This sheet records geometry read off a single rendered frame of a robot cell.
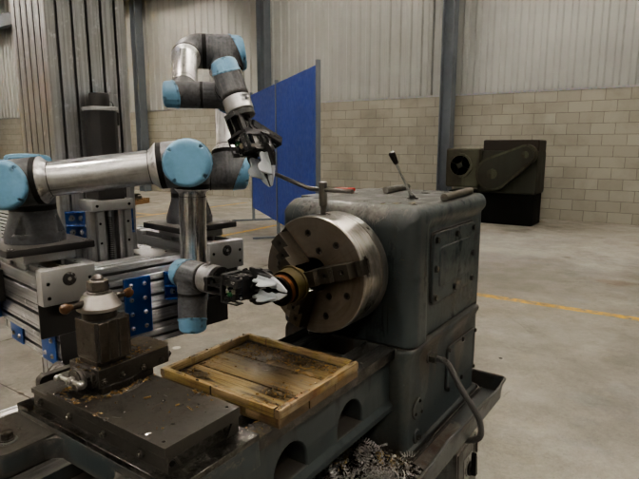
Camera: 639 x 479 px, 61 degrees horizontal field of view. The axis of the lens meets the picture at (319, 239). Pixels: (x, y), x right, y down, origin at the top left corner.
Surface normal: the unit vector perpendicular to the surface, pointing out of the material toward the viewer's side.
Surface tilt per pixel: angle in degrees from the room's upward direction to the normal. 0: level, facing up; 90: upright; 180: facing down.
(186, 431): 0
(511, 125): 90
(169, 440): 0
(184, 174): 89
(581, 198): 90
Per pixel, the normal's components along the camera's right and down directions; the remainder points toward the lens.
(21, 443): 0.00, -0.98
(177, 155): 0.30, 0.15
